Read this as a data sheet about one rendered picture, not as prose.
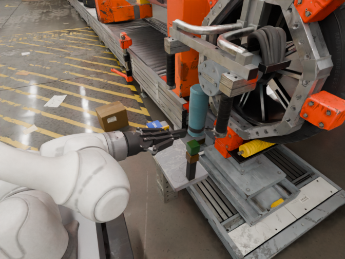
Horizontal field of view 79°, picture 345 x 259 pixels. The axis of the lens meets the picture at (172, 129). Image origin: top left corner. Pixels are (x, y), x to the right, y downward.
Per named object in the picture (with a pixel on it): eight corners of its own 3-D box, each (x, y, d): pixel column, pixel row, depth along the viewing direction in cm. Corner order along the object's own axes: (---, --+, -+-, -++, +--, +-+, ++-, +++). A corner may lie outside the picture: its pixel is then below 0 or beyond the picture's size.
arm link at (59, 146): (98, 158, 64) (114, 179, 55) (40, 170, 56) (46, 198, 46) (97, 125, 61) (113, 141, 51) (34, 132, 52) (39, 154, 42)
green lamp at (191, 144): (199, 152, 78) (200, 144, 76) (191, 155, 77) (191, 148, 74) (194, 145, 81) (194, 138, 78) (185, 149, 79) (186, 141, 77)
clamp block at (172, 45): (190, 51, 81) (191, 36, 77) (170, 55, 78) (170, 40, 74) (184, 47, 84) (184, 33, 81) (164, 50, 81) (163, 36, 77)
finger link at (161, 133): (139, 145, 67) (137, 143, 67) (167, 139, 73) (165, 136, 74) (140, 135, 64) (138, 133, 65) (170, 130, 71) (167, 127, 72)
